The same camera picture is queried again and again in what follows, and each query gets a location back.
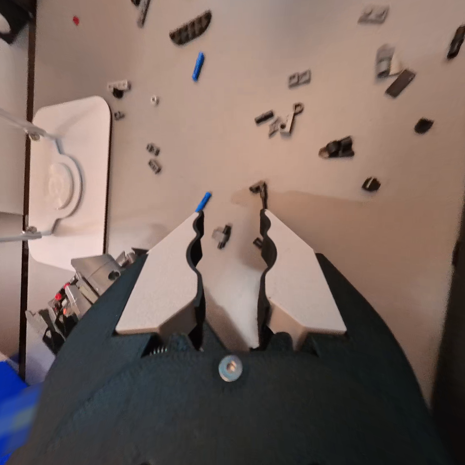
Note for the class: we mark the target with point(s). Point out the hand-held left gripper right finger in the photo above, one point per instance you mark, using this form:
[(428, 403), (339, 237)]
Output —
[(301, 290)]

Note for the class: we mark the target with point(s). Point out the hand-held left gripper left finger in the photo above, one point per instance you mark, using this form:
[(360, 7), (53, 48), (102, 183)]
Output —
[(163, 290)]

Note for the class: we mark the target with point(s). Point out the blue lego pin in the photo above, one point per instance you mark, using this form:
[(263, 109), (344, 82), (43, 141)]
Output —
[(198, 65), (203, 201)]

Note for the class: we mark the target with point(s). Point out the partly built lego car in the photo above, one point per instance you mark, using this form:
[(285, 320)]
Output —
[(90, 268)]

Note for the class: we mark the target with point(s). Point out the long black lego axle connector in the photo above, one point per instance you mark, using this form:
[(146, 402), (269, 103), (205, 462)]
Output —
[(259, 192)]

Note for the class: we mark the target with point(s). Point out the small grey lego brick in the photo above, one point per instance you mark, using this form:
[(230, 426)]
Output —
[(152, 149), (155, 166)]

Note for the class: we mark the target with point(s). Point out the black lego wedge piece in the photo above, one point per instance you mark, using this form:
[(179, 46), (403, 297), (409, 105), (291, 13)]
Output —
[(338, 147)]

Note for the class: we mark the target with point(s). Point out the grey lego piece cluster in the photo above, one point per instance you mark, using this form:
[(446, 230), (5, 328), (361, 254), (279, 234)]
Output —
[(285, 123)]

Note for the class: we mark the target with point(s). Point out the black lego pin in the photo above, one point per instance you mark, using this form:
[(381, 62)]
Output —
[(456, 41), (264, 117)]

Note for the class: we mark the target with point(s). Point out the small grey lego piece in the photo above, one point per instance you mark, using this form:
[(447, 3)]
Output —
[(118, 115)]

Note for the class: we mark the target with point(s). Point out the small black rounded lego piece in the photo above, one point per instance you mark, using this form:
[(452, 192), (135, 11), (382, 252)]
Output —
[(423, 125)]

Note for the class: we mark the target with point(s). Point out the small white lego piece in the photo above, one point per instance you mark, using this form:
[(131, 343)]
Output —
[(118, 85)]

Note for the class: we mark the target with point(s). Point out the grey two-hole lego piece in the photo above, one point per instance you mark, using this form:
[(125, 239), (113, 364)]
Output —
[(299, 79)]

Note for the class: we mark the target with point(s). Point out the dark lego tile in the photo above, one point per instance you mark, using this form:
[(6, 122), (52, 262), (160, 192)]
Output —
[(399, 83)]

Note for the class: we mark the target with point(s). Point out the dark grey half-round lego plate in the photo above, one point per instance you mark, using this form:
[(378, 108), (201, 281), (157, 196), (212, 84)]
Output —
[(190, 27)]

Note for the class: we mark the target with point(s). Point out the long grey lego plate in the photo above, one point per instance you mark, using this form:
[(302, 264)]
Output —
[(143, 12)]

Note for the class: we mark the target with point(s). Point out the small grey lego plate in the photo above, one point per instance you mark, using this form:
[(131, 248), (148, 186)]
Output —
[(373, 15)]

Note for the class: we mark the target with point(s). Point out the white book stand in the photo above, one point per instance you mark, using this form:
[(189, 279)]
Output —
[(90, 145)]

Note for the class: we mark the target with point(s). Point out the grey lego bracket piece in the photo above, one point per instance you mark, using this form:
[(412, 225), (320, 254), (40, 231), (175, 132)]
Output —
[(385, 61)]

